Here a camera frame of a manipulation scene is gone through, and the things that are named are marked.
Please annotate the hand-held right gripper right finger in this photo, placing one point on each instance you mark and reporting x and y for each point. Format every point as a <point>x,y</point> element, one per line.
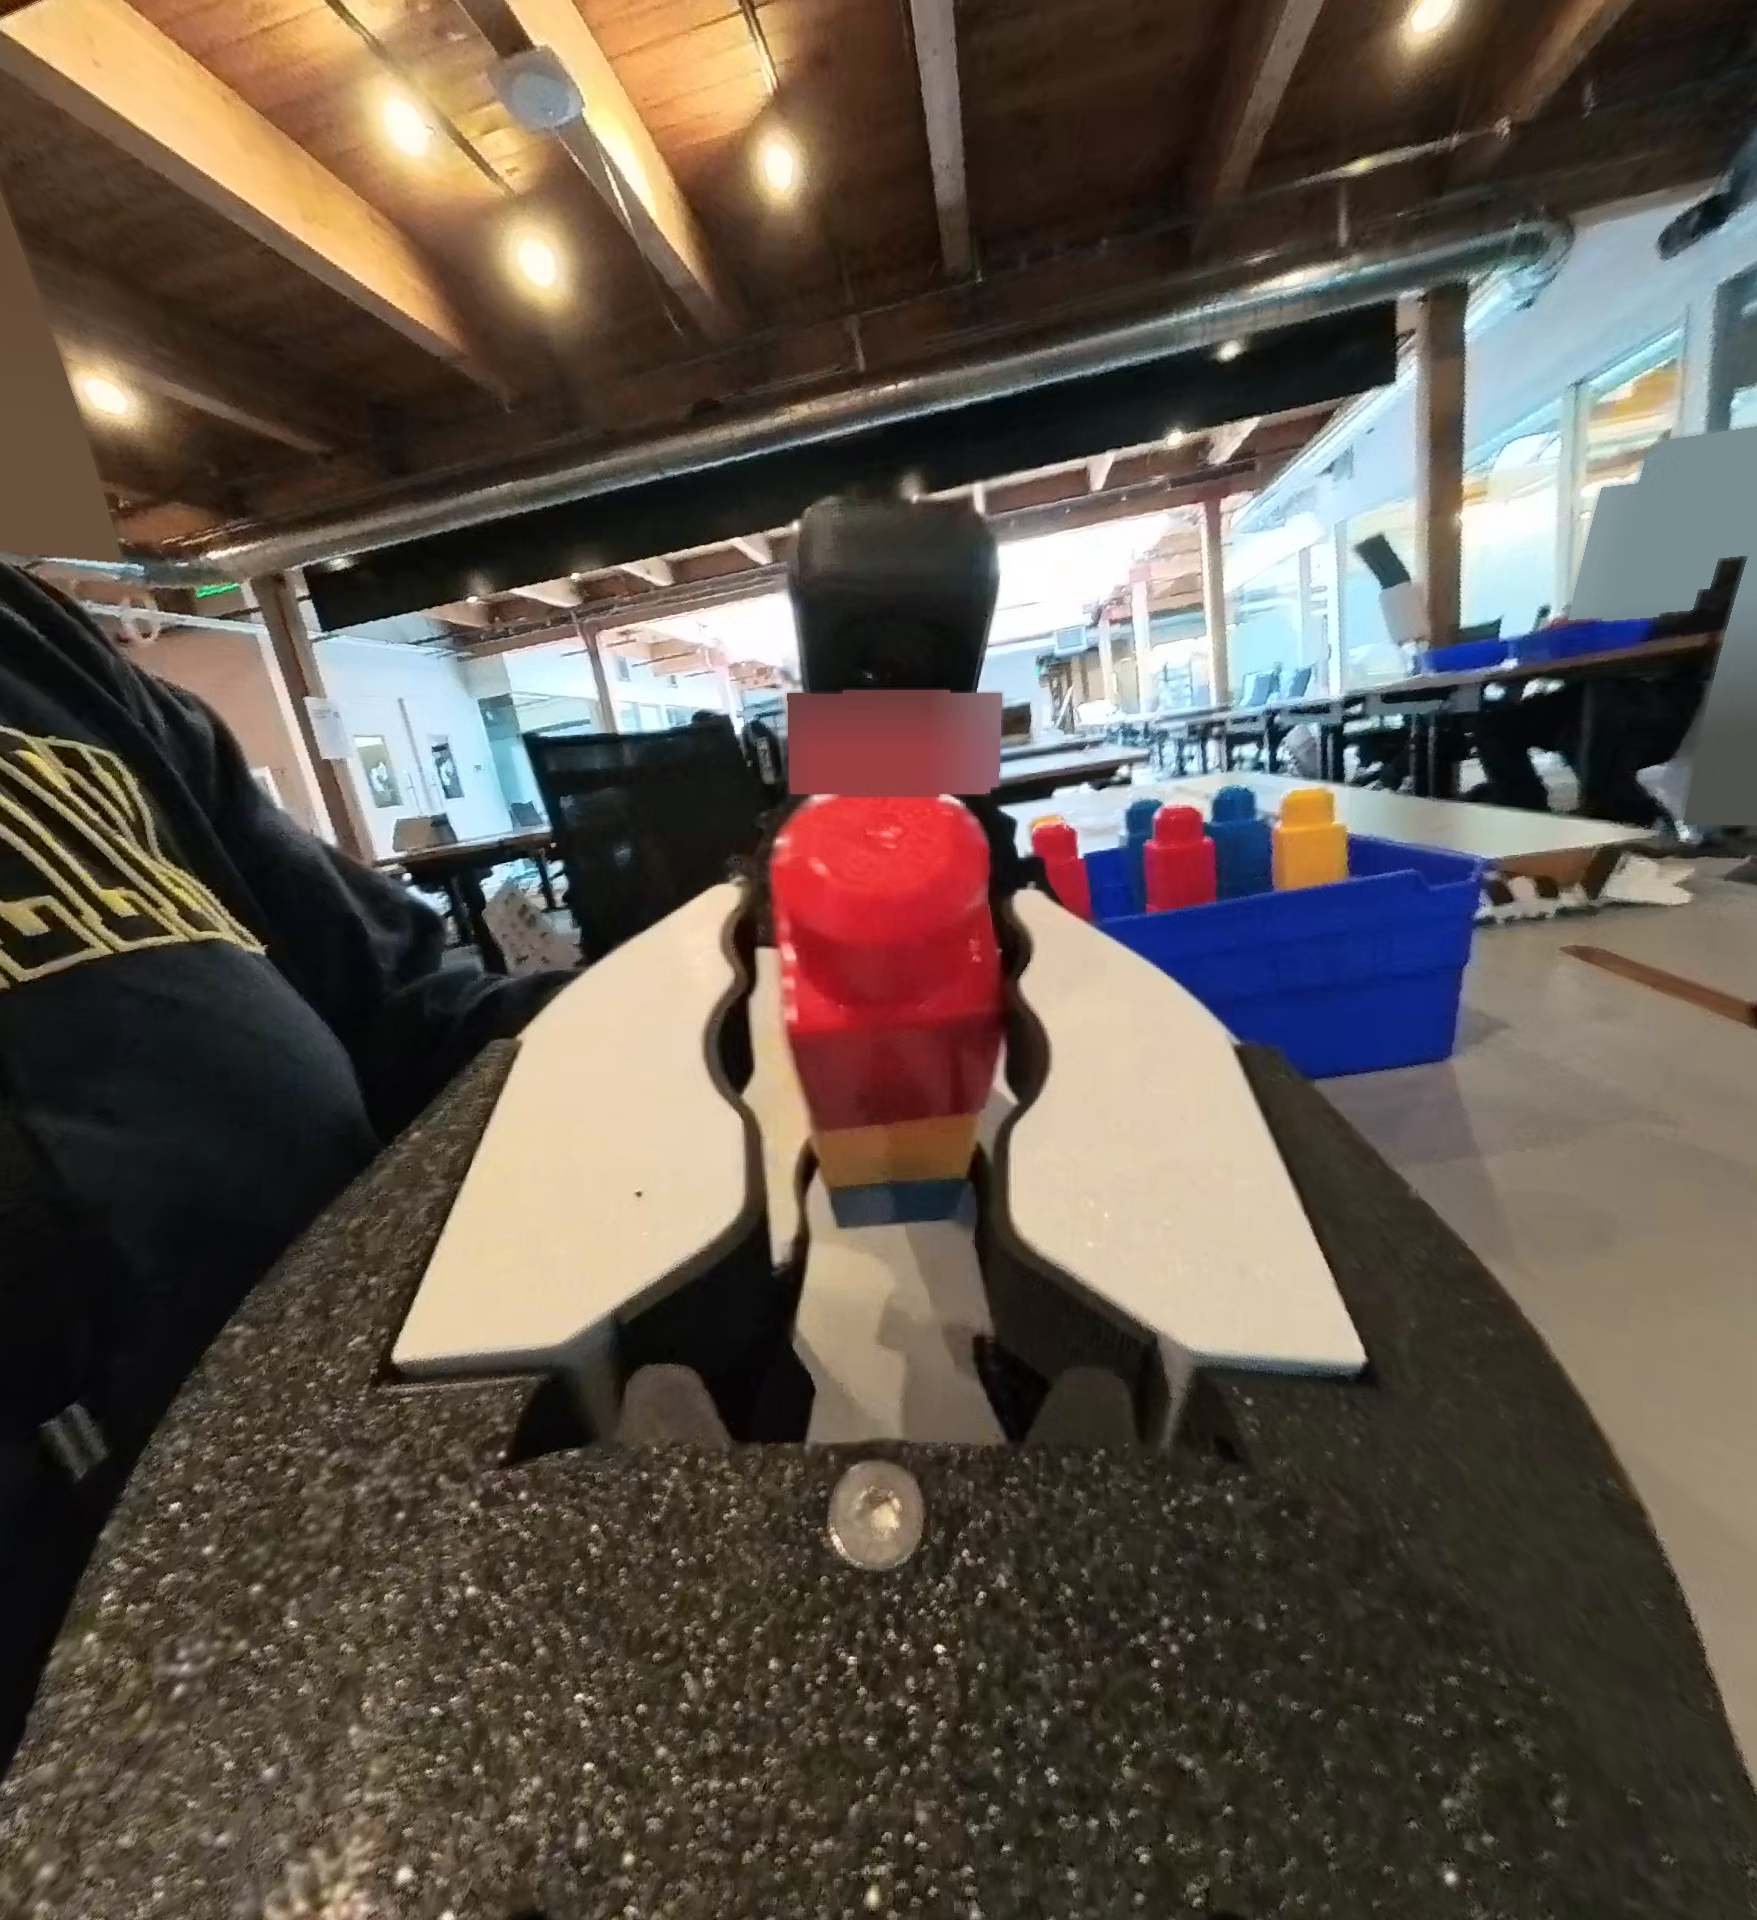
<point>1178,1170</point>

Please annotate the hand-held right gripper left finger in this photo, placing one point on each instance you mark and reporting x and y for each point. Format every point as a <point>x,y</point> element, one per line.
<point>578,1170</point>

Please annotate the blue plastic bin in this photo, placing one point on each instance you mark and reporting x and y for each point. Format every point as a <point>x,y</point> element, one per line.
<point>1313,974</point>

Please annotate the multicoloured mega block tower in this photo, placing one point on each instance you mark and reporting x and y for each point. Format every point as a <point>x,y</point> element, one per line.
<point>878,961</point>

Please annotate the person's left forearm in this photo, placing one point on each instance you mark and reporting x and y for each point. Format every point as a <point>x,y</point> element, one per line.
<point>443,1021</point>

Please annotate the red mega block stack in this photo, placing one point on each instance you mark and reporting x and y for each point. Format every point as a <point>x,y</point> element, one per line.
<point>1066,877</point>
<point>1178,863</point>

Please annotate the blue mega block stack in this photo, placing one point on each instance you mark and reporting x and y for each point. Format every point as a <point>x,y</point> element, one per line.
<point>1241,840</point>
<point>1141,825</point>

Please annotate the black office chair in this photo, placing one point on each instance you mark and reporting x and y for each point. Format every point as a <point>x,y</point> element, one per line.
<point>637,825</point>

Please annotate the ceiling spotlight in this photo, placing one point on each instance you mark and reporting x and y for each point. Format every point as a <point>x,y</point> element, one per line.
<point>778,157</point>
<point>105,393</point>
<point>1431,13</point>
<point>533,258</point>
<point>406,119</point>

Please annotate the striped cloth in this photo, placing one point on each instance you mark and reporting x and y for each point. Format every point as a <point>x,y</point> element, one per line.
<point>1585,888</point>

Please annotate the person in dark sweatshirt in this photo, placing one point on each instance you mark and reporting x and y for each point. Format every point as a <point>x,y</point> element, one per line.
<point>98,1049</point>

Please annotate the long wooden desk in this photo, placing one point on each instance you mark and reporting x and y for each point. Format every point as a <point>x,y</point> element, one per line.
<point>1403,690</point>

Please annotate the small blue storage bin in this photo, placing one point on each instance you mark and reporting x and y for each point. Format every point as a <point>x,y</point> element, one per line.
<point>1471,656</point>
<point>1591,640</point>

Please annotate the round white ceiling device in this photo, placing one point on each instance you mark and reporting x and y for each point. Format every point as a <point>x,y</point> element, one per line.
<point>541,89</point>

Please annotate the black ceiling duct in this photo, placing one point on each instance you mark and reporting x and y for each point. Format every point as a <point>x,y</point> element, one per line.
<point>594,532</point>

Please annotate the silver ventilation duct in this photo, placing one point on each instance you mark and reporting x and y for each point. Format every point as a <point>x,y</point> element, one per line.
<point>1118,336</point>

